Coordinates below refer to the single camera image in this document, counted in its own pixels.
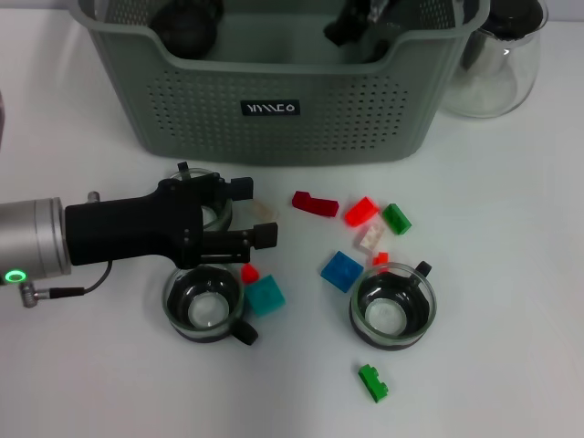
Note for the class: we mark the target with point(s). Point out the teal square toy brick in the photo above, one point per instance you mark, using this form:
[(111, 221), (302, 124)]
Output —
[(265, 295)]

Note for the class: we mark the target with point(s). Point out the left gripper silver plug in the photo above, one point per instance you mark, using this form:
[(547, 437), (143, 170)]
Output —
[(93, 197)]

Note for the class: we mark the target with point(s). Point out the black teapot lid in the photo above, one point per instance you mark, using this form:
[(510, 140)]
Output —
[(515, 18)]

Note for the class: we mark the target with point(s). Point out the translucent pale toy brick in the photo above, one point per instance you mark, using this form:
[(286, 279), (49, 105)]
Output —
[(370, 238)]

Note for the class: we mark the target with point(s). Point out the glass teacup black sleeve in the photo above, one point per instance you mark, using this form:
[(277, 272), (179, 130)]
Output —
[(205, 315), (349, 31), (219, 214), (392, 319)]

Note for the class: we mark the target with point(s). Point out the bright red sloped brick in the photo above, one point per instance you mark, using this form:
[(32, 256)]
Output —
[(362, 211)]

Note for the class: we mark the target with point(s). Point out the grey perforated storage basket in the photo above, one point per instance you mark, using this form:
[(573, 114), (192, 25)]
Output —
[(319, 128)]

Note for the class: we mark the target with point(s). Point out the blue square toy plate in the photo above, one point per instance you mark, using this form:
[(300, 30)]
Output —
[(342, 270)]

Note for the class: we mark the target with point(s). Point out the black round teapot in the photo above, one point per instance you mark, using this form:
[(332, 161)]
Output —
[(187, 32)]

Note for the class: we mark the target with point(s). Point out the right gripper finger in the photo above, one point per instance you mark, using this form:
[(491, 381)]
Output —
[(355, 7)]

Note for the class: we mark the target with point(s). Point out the dark red toy brick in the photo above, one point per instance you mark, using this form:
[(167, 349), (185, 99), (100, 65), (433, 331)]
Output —
[(315, 204)]

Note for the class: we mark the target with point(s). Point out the small red toy brick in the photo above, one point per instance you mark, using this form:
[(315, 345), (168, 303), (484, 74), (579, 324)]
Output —
[(381, 259), (249, 273)]

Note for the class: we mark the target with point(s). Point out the clear glass teapot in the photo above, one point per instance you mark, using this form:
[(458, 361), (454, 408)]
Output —
[(493, 86)]

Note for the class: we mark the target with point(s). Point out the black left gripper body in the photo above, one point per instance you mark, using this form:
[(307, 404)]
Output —
[(128, 228)]

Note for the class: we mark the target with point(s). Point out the white toy brick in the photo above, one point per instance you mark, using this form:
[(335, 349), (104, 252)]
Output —
[(264, 212)]

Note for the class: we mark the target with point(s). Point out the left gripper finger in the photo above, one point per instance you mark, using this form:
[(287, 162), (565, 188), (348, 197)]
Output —
[(264, 235), (239, 189)]

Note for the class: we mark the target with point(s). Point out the green stepped toy brick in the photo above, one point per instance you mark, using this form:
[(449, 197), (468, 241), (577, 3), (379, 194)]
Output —
[(374, 383)]

